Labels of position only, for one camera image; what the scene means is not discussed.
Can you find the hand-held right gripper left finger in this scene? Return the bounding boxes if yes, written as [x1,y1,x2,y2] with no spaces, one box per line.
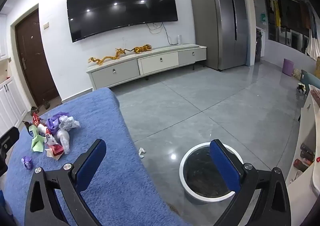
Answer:
[24,138,108,226]

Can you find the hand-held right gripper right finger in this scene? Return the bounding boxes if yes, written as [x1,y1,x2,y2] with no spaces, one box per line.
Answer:
[209,139,292,226]

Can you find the tan and pink paper wrapper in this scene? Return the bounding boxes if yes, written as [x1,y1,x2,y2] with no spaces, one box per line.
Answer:
[46,142,65,161]

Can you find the white round trash bin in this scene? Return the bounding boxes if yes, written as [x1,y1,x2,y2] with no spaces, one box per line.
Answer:
[179,142,247,204]

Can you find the green paper sheet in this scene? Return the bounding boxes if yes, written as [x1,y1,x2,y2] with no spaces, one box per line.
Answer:
[30,126,47,153]

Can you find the small purple wrapper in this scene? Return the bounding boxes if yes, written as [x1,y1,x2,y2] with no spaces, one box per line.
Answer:
[21,156,34,170]

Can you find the white panelled cabinet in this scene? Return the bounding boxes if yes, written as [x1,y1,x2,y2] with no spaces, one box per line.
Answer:
[0,77,28,139]

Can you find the clear plastic bag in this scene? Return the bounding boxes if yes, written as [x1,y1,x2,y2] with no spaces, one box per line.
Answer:
[56,130,71,154]

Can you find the blue fluffy blanket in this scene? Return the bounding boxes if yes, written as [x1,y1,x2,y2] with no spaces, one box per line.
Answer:
[4,87,190,226]

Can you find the red and white snack packet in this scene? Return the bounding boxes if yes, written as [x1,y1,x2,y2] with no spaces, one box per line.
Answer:
[45,126,55,145]

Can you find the crumpled grey plastic bag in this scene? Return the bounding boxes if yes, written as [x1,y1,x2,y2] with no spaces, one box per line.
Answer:
[59,116,81,130]

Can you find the purple plastic bag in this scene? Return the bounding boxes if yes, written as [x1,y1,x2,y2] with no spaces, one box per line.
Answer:
[46,113,65,135]

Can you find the brown entrance door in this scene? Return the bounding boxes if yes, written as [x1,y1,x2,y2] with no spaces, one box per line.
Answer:
[15,8,60,107]

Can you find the white side table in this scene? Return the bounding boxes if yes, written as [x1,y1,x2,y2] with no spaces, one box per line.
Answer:
[285,84,320,199]

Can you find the long golden dragon ornament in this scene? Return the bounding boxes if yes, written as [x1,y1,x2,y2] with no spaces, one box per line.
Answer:
[88,48,127,65]

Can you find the white television cabinet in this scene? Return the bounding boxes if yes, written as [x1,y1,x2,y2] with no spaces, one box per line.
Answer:
[86,44,207,90]

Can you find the teal chair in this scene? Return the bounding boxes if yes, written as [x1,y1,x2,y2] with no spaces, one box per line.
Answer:
[300,69,320,92]

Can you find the grey washing machine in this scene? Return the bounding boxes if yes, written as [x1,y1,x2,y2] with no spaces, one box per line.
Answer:
[255,28,263,58]

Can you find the grey double-door refrigerator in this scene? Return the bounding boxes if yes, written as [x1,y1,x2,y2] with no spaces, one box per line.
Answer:
[188,0,249,71]

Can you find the yellow hanging garment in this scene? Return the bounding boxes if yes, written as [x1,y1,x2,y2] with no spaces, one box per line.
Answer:
[273,0,281,27]

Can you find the television cables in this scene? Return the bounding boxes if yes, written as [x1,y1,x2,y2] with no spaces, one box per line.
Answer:
[146,22,179,45]

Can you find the black wall television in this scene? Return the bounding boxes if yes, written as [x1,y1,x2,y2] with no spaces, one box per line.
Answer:
[66,0,178,43]

